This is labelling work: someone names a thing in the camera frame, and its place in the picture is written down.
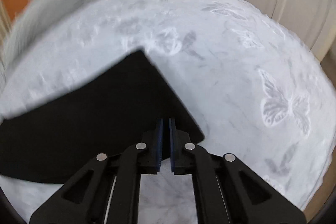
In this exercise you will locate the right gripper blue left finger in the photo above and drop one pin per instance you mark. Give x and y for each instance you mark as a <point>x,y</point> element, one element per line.
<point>106,189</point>

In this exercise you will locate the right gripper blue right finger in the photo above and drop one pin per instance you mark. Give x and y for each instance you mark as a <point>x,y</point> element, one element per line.
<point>225,189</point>

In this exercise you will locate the black pants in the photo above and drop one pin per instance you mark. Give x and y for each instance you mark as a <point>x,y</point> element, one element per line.
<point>50,143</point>

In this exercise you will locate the butterfly pattern bed sheet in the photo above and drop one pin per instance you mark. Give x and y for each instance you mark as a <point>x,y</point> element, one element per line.
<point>252,86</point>

